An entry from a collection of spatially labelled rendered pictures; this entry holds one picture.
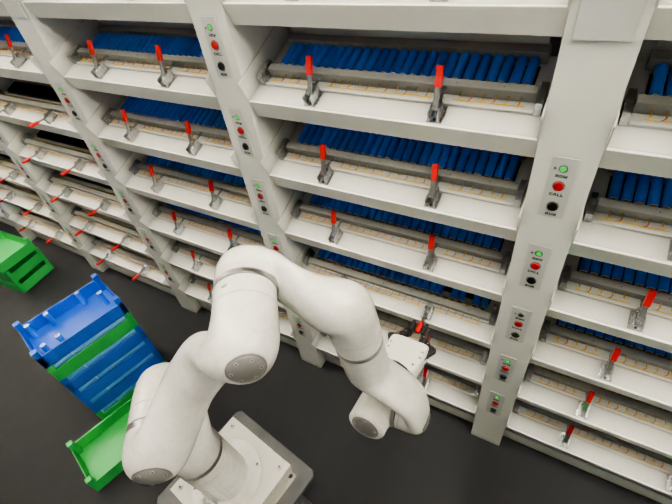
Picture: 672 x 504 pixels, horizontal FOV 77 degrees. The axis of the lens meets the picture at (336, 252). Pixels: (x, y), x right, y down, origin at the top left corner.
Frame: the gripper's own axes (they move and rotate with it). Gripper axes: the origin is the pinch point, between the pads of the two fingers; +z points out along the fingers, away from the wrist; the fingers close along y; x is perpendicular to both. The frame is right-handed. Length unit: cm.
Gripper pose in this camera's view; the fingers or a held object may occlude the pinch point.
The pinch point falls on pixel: (418, 330)
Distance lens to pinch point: 115.2
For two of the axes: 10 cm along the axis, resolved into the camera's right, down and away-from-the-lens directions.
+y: 8.7, 2.6, -4.2
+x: -0.5, -8.1, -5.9
